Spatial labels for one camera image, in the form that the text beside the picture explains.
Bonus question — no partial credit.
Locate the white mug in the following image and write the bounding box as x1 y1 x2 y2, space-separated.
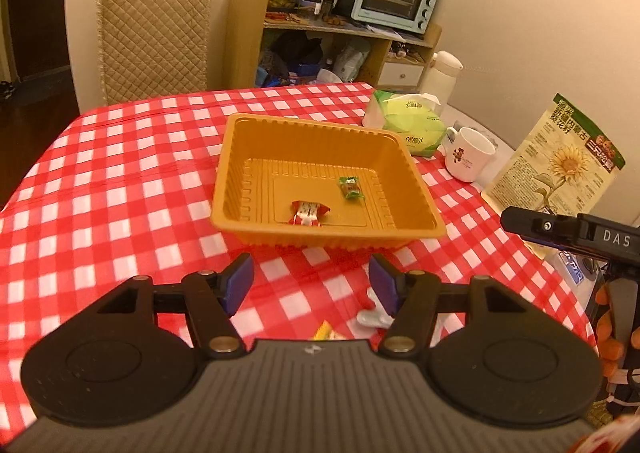
444 126 497 183

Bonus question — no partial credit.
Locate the yellow candy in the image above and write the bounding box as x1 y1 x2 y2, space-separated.
311 320 346 341

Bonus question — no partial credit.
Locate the green candy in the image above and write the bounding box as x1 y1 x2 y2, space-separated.
338 176 363 200

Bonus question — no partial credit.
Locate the orange plastic tray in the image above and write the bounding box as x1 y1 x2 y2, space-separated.
210 113 447 250

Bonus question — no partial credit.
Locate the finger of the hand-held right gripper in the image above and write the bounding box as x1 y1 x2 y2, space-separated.
501 206 582 250

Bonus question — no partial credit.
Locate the white thermos jug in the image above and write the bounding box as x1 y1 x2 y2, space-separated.
420 50 464 106

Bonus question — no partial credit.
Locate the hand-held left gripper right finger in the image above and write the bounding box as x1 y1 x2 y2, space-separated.
369 253 526 356

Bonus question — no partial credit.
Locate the white drawer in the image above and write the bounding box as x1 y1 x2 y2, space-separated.
378 60 426 89

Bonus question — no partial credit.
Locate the black bag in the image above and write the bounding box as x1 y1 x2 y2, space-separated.
270 30 325 79

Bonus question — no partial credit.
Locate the sunflower print bag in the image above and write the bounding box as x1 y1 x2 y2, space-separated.
482 93 626 259

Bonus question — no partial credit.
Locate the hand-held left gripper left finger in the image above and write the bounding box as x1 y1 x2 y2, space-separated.
95 253 256 360

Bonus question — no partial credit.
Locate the dark wooden door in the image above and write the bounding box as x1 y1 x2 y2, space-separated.
0 0 76 109

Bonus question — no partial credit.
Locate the red white checkered tablecloth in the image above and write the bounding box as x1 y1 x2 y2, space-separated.
0 82 601 434

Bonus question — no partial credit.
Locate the green tissue pack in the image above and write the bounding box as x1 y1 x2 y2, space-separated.
362 90 447 157

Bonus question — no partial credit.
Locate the white plastic bag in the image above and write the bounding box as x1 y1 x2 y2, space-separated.
332 46 371 83

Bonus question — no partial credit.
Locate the white packet blue print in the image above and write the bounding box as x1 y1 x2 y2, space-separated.
545 248 601 294

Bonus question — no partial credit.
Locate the red white candy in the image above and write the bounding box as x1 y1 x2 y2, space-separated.
289 200 332 228

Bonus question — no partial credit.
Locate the wooden shelf unit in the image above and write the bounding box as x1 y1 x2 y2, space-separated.
225 0 443 89

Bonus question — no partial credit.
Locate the beige quilted chair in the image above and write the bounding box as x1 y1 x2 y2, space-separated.
96 0 215 106

